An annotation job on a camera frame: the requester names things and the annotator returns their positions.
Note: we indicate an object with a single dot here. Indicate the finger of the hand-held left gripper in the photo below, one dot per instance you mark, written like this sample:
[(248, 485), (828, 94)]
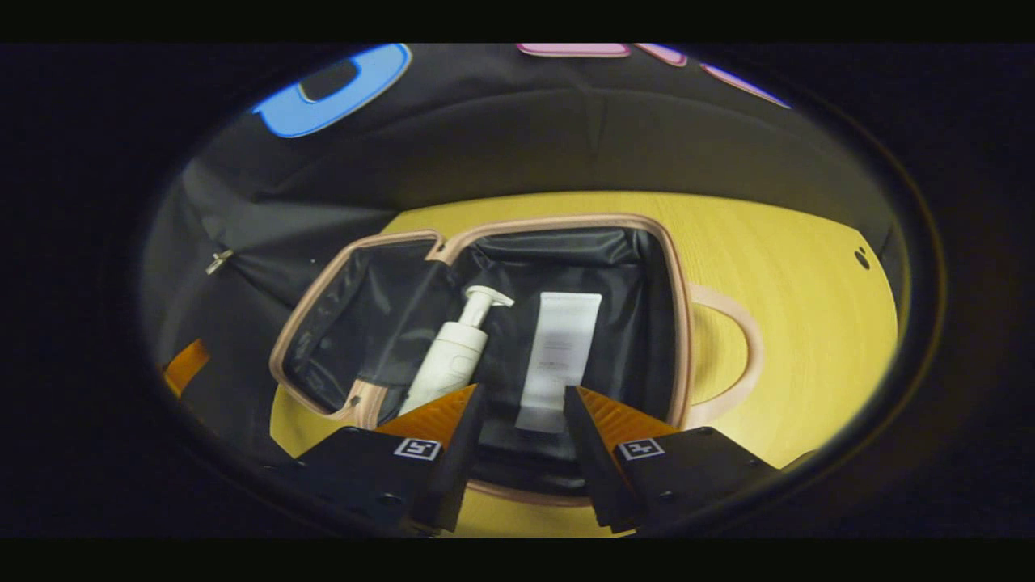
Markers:
[(186, 368)]

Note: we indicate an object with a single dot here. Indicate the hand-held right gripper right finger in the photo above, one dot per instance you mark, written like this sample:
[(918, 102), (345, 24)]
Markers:
[(594, 461)]

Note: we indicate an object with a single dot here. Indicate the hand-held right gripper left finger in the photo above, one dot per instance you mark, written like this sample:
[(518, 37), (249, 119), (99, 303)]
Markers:
[(453, 469)]

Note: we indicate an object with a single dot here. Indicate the white squeeze tube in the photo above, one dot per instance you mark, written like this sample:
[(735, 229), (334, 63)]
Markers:
[(558, 356)]

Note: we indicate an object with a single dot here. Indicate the white pump bottle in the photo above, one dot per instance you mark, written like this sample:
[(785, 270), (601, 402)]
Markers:
[(453, 356)]

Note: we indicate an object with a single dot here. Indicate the pink suitcase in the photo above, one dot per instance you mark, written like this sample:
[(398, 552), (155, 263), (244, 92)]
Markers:
[(623, 323)]

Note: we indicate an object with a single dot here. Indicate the silver clip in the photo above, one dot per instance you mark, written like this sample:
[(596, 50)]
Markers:
[(218, 261)]

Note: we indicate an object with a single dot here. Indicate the black backdrop cloth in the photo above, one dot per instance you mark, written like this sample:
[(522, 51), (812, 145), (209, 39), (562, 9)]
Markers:
[(525, 145)]

